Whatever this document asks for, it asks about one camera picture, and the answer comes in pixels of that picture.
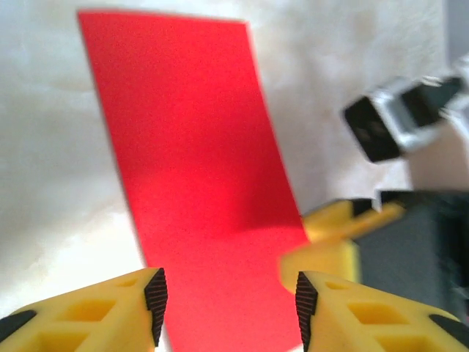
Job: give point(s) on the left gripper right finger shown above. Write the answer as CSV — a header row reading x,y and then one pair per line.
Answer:
x,y
366,322

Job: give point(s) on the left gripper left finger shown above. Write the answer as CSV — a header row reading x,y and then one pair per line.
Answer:
x,y
73,322

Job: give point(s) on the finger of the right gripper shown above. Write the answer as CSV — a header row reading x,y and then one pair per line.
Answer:
x,y
322,260
337,220

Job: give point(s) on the red paper sheet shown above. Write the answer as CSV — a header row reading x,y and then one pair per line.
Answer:
x,y
190,146

